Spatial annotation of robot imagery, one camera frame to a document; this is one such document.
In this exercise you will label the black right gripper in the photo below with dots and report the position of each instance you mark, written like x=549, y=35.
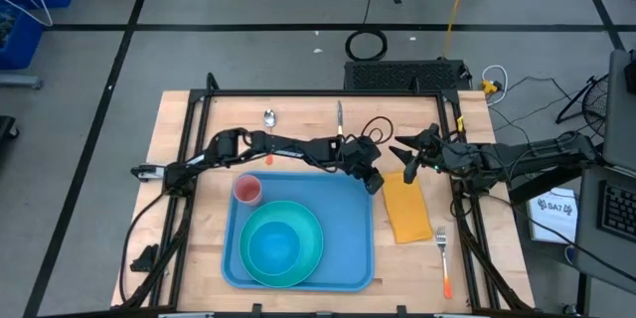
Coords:
x=438, y=154

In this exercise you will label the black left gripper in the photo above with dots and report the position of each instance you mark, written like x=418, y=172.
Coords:
x=360, y=156

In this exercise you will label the yellow cloth napkin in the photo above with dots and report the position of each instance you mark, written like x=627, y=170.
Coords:
x=407, y=213

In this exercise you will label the green plastic plate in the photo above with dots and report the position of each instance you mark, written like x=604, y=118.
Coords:
x=313, y=238

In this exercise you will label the blue plastic bowl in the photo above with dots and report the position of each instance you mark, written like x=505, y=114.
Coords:
x=274, y=248

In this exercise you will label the pink plastic cup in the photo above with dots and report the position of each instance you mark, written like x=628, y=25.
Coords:
x=247, y=190

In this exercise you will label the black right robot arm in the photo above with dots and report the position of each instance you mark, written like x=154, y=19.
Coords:
x=522, y=154

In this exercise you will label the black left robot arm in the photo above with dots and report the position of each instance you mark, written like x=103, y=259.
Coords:
x=298, y=149

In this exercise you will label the blue plastic tray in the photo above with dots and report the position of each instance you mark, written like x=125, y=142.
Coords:
x=348, y=238

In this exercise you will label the small yellow tag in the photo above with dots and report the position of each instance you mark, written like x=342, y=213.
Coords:
x=460, y=123

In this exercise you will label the black ventilated computer case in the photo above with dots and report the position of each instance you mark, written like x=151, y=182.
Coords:
x=402, y=75

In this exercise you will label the white printed paper sheet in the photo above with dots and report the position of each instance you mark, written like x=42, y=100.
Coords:
x=554, y=218

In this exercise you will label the grey desk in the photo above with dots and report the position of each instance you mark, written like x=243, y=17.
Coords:
x=591, y=253

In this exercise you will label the grey laptop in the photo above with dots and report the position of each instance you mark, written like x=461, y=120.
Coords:
x=621, y=119

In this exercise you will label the black keyboard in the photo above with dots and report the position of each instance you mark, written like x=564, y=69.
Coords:
x=618, y=211

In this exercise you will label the black plastic clamp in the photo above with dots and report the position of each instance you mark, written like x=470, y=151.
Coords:
x=146, y=258

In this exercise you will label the grey metal bar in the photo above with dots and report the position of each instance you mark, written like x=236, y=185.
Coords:
x=20, y=81

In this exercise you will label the black aluminium table frame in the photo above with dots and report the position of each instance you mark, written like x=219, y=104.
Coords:
x=323, y=93

